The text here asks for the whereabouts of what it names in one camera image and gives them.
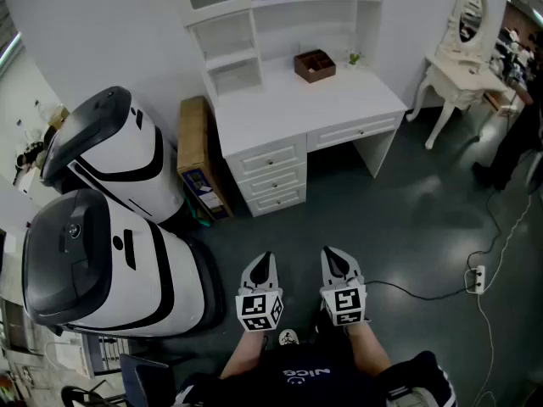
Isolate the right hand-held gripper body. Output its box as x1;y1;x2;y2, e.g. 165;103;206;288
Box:
319;276;372;327

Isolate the oval cream vanity mirror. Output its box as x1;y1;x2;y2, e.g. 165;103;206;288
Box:
436;0;490;59

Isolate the person's left forearm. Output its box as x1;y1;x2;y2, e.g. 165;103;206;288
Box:
219;331;268;381

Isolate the brown wooden organizer box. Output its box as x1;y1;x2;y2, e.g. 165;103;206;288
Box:
294;48;337;85

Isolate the black floor cable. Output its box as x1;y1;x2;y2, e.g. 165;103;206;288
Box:
364;150;543;301

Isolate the white and black robot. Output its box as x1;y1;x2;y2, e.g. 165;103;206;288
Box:
21;188;226;339
40;86;186;225

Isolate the teal bag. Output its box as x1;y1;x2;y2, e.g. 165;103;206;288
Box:
185;196;214;229

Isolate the white floor cable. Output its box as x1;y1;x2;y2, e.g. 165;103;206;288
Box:
469;192;534;407

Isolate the person's right forearm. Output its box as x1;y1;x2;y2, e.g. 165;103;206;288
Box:
345;321;392;376

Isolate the white desk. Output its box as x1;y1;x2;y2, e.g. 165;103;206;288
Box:
214;55;408;218

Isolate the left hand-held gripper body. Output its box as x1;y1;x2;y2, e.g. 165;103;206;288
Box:
235;278;284;333

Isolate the flat cardboard box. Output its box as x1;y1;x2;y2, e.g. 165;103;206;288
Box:
176;96;235;222

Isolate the white power strip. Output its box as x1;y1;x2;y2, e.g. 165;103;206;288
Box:
463;265;486;295

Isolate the dark chair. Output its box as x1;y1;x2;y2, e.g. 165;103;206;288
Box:
60;352;171;407

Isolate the person's dark shirt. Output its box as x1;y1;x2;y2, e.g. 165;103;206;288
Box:
173;340;458;407

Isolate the cream vanity table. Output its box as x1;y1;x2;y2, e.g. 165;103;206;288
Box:
406;52;508;151

